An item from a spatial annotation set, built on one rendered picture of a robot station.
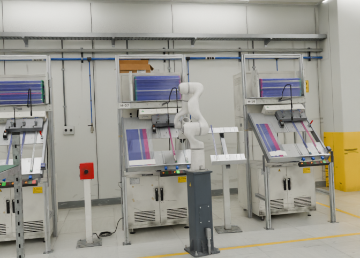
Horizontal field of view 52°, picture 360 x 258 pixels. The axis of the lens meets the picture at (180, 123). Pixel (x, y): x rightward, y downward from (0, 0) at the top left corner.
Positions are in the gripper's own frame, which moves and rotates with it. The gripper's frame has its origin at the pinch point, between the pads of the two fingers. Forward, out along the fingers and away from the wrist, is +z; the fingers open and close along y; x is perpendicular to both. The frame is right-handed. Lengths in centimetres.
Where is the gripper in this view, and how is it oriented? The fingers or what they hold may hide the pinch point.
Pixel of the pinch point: (182, 140)
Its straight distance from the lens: 382.4
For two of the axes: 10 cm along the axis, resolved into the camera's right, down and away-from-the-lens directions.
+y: -9.8, 0.4, -2.0
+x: 1.6, 7.3, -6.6
